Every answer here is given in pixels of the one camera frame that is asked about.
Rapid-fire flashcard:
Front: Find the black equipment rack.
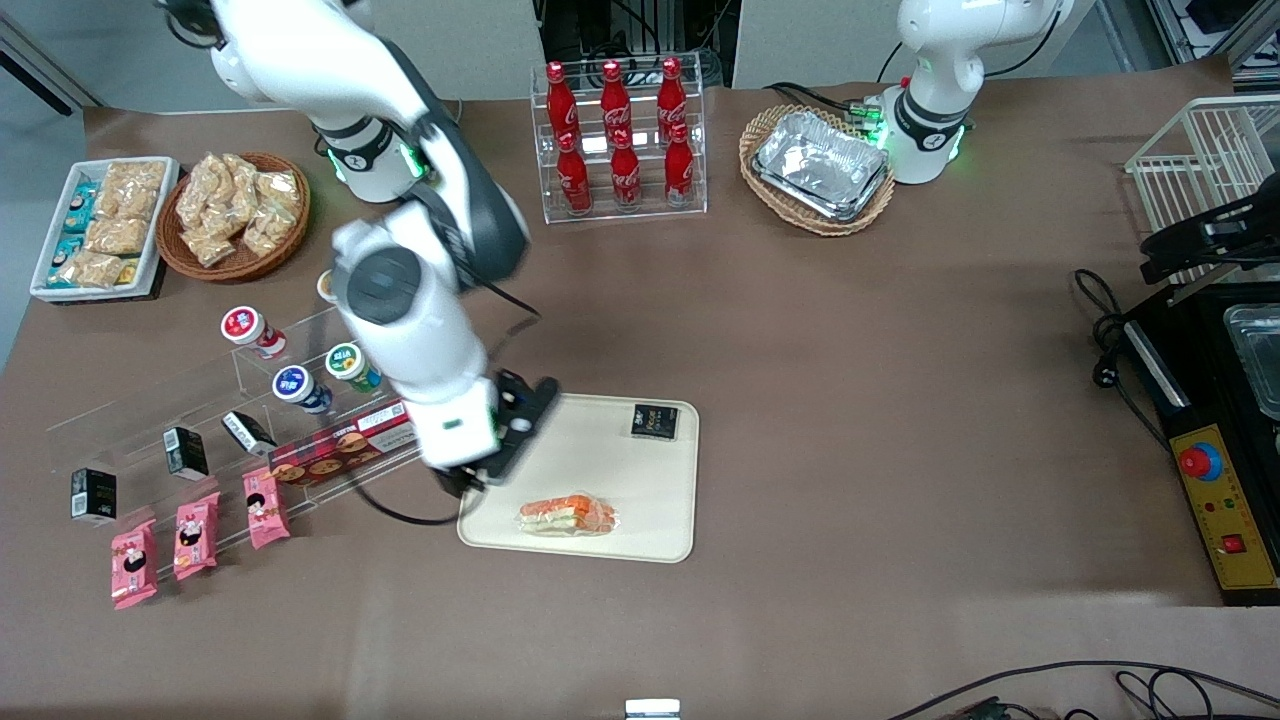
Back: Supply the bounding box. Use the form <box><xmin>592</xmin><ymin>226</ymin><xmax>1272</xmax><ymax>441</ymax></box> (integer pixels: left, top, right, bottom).
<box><xmin>535</xmin><ymin>0</ymin><xmax>741</xmax><ymax>91</ymax></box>

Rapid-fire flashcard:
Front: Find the cream plastic serving tray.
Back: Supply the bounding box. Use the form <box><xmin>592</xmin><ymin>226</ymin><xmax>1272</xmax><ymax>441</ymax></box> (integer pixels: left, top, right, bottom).
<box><xmin>457</xmin><ymin>389</ymin><xmax>700</xmax><ymax>564</ymax></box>

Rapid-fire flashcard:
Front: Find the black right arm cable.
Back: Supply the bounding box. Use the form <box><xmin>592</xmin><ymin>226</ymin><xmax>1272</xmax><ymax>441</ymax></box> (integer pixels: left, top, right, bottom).
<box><xmin>345</xmin><ymin>280</ymin><xmax>546</xmax><ymax>528</ymax></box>

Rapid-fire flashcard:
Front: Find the red Coca-Cola bottle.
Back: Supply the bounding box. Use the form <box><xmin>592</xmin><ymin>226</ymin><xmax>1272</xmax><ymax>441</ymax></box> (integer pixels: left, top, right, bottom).
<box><xmin>610</xmin><ymin>128</ymin><xmax>642</xmax><ymax>211</ymax></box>
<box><xmin>657</xmin><ymin>57</ymin><xmax>688</xmax><ymax>131</ymax></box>
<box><xmin>600</xmin><ymin>60</ymin><xmax>631</xmax><ymax>136</ymax></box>
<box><xmin>545</xmin><ymin>62</ymin><xmax>579</xmax><ymax>141</ymax></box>
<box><xmin>557</xmin><ymin>130</ymin><xmax>593</xmax><ymax>214</ymax></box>
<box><xmin>664</xmin><ymin>123</ymin><xmax>696</xmax><ymax>208</ymax></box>

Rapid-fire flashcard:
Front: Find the clear cracker packet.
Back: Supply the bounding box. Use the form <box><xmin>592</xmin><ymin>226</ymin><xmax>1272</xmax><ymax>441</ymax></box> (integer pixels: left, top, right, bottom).
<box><xmin>105</xmin><ymin>160</ymin><xmax>166</xmax><ymax>194</ymax></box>
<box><xmin>62</xmin><ymin>250</ymin><xmax>126</xmax><ymax>289</ymax></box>
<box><xmin>85</xmin><ymin>218</ymin><xmax>151</xmax><ymax>256</ymax></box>
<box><xmin>97</xmin><ymin>190</ymin><xmax>161</xmax><ymax>221</ymax></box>

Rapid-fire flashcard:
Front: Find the red lid yogurt cup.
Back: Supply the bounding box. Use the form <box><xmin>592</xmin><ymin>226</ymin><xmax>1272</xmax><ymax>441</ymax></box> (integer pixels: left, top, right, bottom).
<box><xmin>220</xmin><ymin>306</ymin><xmax>289</xmax><ymax>359</ymax></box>

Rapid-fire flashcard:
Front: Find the black machine with yellow panel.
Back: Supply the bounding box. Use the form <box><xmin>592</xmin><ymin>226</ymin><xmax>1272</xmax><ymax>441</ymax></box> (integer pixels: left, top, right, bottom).
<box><xmin>1120</xmin><ymin>280</ymin><xmax>1280</xmax><ymax>608</ymax></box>

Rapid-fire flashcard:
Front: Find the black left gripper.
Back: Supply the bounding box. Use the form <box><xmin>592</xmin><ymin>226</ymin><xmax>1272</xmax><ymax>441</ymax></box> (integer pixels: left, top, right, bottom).
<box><xmin>1139</xmin><ymin>194</ymin><xmax>1280</xmax><ymax>286</ymax></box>

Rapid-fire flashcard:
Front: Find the green lid yogurt cup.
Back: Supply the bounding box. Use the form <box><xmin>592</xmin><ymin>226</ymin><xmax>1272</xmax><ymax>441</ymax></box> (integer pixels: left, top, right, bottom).
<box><xmin>325</xmin><ymin>342</ymin><xmax>384</xmax><ymax>393</ymax></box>

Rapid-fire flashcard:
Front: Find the small black box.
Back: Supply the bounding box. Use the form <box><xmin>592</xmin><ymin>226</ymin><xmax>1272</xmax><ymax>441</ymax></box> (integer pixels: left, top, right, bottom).
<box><xmin>163</xmin><ymin>427</ymin><xmax>210</xmax><ymax>481</ymax></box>
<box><xmin>631</xmin><ymin>403</ymin><xmax>681</xmax><ymax>442</ymax></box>
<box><xmin>221</xmin><ymin>410</ymin><xmax>278</xmax><ymax>459</ymax></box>
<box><xmin>70</xmin><ymin>468</ymin><xmax>118</xmax><ymax>526</ymax></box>

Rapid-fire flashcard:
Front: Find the round brown wicker basket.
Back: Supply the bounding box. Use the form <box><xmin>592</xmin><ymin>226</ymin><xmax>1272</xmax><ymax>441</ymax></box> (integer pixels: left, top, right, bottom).
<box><xmin>155</xmin><ymin>152</ymin><xmax>311</xmax><ymax>284</ymax></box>

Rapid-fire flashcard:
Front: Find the aluminium foil tray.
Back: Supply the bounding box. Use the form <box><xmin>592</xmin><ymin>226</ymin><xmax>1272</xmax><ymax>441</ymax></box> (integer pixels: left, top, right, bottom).
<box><xmin>757</xmin><ymin>110</ymin><xmax>889</xmax><ymax>206</ymax></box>
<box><xmin>752</xmin><ymin>160</ymin><xmax>891</xmax><ymax>223</ymax></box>

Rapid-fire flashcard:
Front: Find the white wire basket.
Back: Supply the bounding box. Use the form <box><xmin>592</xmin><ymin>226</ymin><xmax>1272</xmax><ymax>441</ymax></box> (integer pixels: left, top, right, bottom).
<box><xmin>1125</xmin><ymin>95</ymin><xmax>1280</xmax><ymax>286</ymax></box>

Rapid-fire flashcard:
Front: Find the aluminium frame rack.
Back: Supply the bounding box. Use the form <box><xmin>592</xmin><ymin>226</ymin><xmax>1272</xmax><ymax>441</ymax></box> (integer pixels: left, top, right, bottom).
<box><xmin>1145</xmin><ymin>0</ymin><xmax>1280</xmax><ymax>86</ymax></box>

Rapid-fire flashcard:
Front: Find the left arm base cable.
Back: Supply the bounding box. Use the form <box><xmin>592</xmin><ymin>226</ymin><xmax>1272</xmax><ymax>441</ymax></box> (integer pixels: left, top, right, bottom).
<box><xmin>765</xmin><ymin>82</ymin><xmax>906</xmax><ymax>126</ymax></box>

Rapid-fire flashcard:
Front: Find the triangle sandwich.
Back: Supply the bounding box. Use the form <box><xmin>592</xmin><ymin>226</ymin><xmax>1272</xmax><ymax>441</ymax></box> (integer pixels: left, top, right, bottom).
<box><xmin>516</xmin><ymin>492</ymin><xmax>618</xmax><ymax>538</ymax></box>

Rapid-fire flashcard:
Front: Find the black power cable with plug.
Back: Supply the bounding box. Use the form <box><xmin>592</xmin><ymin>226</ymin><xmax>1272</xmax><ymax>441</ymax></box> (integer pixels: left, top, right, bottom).
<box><xmin>1073</xmin><ymin>268</ymin><xmax>1176</xmax><ymax>451</ymax></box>

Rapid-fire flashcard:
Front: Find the clear acrylic bottle rack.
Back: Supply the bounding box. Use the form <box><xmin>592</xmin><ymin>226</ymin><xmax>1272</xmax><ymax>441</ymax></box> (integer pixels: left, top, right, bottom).
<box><xmin>530</xmin><ymin>55</ymin><xmax>708</xmax><ymax>225</ymax></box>

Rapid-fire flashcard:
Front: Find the steel food pan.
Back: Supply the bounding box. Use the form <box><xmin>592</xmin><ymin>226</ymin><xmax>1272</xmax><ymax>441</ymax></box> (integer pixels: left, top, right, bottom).
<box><xmin>1223</xmin><ymin>304</ymin><xmax>1280</xmax><ymax>421</ymax></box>

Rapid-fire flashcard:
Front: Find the light oval wicker basket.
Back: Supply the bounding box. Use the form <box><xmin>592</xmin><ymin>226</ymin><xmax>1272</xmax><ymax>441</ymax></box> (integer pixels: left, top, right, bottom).
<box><xmin>739</xmin><ymin>104</ymin><xmax>896</xmax><ymax>237</ymax></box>

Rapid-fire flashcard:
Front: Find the clear acrylic stepped stand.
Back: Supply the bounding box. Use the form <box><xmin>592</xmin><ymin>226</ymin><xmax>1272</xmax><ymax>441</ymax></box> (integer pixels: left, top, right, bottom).
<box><xmin>45</xmin><ymin>296</ymin><xmax>441</xmax><ymax>576</ymax></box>

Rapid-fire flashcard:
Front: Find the long red cookie box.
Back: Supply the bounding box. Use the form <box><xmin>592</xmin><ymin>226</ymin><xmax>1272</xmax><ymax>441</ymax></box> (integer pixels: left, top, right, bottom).
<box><xmin>268</xmin><ymin>398</ymin><xmax>426</xmax><ymax>488</ymax></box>

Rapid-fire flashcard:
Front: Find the blue lid yogurt cup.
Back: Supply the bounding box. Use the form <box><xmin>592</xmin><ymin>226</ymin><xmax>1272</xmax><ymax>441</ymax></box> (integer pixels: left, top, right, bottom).
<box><xmin>272</xmin><ymin>365</ymin><xmax>334</xmax><ymax>414</ymax></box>

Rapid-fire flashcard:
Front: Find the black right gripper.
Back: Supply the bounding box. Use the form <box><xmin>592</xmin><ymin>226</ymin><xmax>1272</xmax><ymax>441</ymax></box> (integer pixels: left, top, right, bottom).
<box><xmin>437</xmin><ymin>370</ymin><xmax>562</xmax><ymax>499</ymax></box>

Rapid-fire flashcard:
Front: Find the pink snack packet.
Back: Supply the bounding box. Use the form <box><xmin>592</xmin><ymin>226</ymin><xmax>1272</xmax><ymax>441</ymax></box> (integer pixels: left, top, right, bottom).
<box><xmin>110</xmin><ymin>519</ymin><xmax>159</xmax><ymax>611</ymax></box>
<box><xmin>173</xmin><ymin>492</ymin><xmax>221</xmax><ymax>581</ymax></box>
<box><xmin>243</xmin><ymin>467</ymin><xmax>292</xmax><ymax>550</ymax></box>

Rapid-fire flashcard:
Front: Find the white rectangular snack tray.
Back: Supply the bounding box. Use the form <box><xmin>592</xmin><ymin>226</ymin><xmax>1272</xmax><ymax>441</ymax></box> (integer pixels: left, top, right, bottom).
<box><xmin>30</xmin><ymin>157</ymin><xmax>181</xmax><ymax>303</ymax></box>

